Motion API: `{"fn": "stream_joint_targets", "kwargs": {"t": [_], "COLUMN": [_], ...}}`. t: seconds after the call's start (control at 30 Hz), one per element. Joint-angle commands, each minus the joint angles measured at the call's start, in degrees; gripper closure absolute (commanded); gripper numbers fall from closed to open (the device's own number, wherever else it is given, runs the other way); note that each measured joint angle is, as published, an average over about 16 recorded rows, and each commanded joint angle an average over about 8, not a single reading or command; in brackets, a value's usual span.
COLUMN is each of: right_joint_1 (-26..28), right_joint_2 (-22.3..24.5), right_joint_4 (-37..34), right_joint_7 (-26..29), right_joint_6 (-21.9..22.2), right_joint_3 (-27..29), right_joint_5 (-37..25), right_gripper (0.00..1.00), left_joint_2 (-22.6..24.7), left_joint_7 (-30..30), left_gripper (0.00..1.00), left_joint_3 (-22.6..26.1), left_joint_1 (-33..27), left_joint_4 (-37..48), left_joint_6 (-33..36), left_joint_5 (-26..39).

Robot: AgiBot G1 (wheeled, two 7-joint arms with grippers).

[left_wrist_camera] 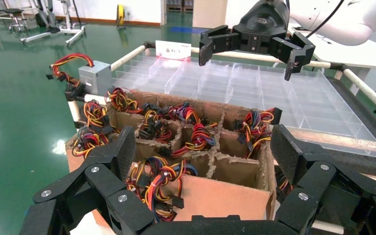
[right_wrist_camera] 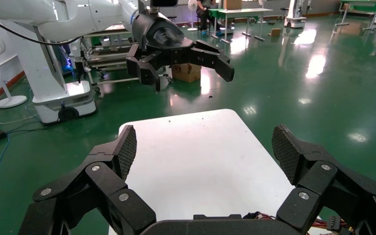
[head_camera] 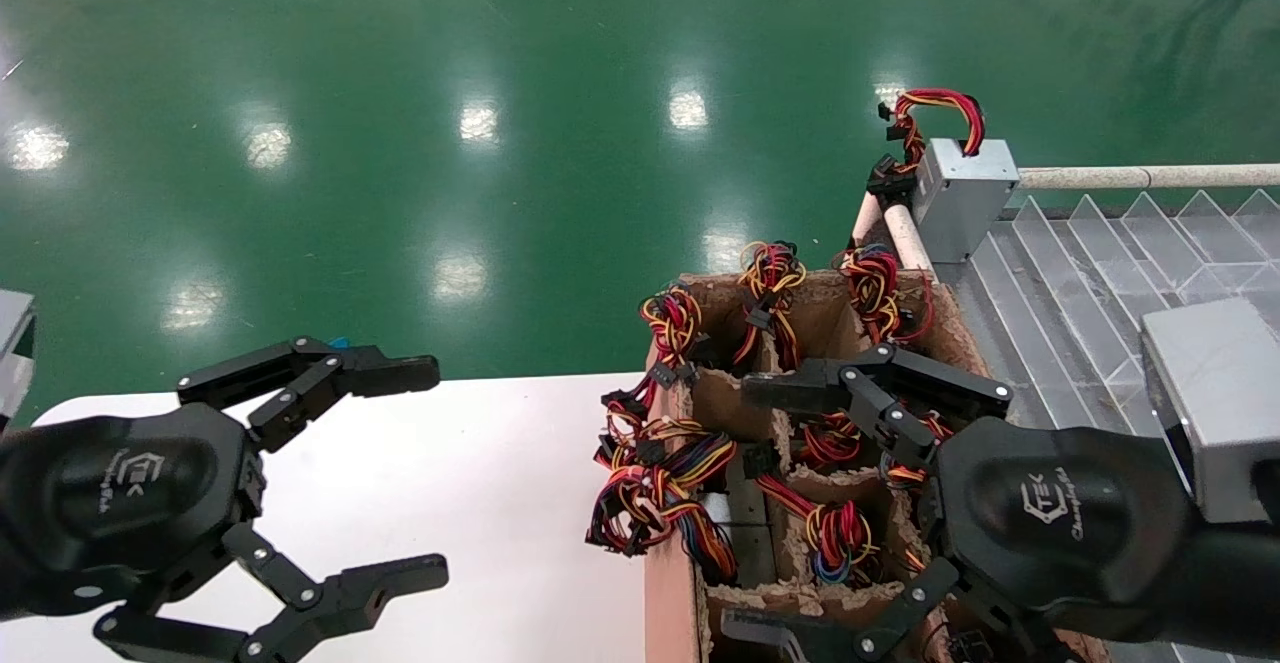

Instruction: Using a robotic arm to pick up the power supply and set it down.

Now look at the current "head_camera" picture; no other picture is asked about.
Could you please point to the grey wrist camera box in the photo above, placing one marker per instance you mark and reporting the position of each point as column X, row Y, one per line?
column 1210, row 393
column 12, row 343

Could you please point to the long white rack pipe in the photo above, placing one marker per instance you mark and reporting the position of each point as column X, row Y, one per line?
column 1150, row 177

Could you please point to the short white rack pipe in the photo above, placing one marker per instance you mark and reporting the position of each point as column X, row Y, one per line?
column 866, row 221
column 908, row 238

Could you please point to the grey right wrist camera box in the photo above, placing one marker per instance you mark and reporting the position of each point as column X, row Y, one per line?
column 1210, row 393

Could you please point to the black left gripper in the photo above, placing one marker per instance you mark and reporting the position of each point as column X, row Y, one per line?
column 100, row 503

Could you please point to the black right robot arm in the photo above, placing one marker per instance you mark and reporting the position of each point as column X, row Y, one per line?
column 1240, row 583

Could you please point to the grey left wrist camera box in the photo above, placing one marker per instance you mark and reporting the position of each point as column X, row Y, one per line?
column 12, row 343

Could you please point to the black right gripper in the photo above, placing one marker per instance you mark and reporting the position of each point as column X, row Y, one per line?
column 1060, row 523

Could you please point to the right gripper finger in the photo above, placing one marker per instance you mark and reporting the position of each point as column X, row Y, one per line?
column 800, row 385

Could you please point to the brown cardboard box with dividers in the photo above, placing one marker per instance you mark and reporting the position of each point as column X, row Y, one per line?
column 668, row 583

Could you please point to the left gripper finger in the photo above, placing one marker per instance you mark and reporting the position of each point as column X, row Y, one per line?
column 390, row 583
column 390, row 375

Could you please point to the grey rack with clear dividers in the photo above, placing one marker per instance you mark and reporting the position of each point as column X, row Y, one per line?
column 1060, row 313

